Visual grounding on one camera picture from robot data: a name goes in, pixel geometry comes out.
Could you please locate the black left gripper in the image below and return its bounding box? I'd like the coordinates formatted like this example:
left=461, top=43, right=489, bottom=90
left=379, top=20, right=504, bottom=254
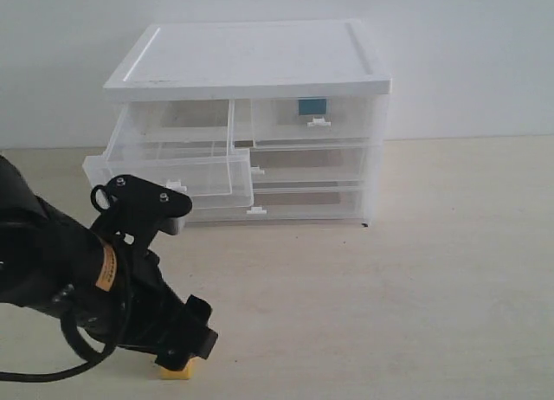
left=51, top=248, right=218, bottom=371

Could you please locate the clear drawer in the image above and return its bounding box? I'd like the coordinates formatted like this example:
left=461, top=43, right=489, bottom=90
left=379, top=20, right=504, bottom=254
left=233, top=96, right=387, bottom=149
left=250, top=147, right=372, bottom=189
left=83, top=100, right=254, bottom=210
left=187, top=189, right=371, bottom=223

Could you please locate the white blue pill bottle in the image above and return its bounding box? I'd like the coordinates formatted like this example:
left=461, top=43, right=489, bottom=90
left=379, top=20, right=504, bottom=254
left=298, top=98, right=327, bottom=116

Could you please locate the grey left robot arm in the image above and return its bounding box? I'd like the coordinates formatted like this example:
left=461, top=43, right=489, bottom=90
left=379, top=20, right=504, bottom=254
left=1, top=159, right=218, bottom=383

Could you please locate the clear bottom drawer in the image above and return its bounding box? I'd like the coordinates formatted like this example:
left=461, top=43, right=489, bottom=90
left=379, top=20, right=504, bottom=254
left=187, top=189, right=371, bottom=223

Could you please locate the white plastic drawer cabinet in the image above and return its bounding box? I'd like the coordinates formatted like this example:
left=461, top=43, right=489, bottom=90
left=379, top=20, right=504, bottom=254
left=104, top=19, right=391, bottom=225

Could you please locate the yellow cheese wedge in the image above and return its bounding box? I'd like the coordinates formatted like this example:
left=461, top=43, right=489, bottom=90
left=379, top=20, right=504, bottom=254
left=158, top=359, right=201, bottom=381

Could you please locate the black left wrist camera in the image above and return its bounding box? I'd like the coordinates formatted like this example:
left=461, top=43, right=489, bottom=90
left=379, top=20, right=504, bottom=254
left=90, top=175, right=193, bottom=254

